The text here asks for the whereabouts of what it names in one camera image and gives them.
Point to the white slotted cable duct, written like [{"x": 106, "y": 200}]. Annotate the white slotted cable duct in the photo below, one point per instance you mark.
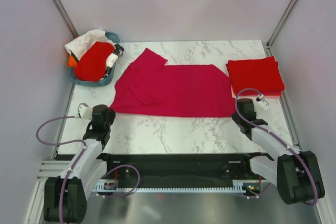
[{"x": 237, "y": 187}]

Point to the right aluminium frame post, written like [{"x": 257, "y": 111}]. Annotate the right aluminium frame post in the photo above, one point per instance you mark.
[{"x": 287, "y": 12}]

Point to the white t shirt in basket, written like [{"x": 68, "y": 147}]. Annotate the white t shirt in basket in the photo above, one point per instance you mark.
[{"x": 80, "y": 45}]

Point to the red t shirt in basket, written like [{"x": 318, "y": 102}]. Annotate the red t shirt in basket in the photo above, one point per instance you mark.
[{"x": 92, "y": 65}]

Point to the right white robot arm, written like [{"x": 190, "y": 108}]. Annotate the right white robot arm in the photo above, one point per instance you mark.
[{"x": 294, "y": 172}]

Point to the folded red t shirt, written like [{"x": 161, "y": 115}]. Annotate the folded red t shirt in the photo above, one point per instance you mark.
[{"x": 260, "y": 74}]

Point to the magenta t shirt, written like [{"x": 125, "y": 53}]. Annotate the magenta t shirt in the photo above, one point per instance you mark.
[{"x": 149, "y": 86}]

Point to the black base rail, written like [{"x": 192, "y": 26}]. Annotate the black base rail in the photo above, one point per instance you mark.
[{"x": 178, "y": 170}]

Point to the teal laundry basket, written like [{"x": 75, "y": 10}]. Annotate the teal laundry basket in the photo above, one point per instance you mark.
[{"x": 102, "y": 82}]

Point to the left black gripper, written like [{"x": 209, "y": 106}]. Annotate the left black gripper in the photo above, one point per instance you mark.
[{"x": 111, "y": 115}]

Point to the aluminium frame post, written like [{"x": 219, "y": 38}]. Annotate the aluminium frame post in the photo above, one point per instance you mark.
[
  {"x": 65, "y": 17},
  {"x": 287, "y": 12}
]

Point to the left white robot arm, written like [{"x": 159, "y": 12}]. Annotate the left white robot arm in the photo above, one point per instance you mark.
[{"x": 66, "y": 195}]

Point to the black white garment in basket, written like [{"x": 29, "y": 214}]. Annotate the black white garment in basket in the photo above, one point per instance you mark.
[{"x": 112, "y": 58}]

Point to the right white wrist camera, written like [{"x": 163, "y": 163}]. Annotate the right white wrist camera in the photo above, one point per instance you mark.
[{"x": 262, "y": 102}]

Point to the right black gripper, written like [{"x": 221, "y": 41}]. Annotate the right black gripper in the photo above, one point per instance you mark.
[{"x": 234, "y": 116}]

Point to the folded orange t shirt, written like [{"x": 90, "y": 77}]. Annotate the folded orange t shirt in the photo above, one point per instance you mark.
[{"x": 254, "y": 93}]

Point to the left aluminium frame post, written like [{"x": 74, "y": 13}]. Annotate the left aluminium frame post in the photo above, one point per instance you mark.
[{"x": 65, "y": 17}]

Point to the orange garment in basket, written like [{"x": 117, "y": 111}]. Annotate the orange garment in basket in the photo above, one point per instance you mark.
[{"x": 72, "y": 61}]

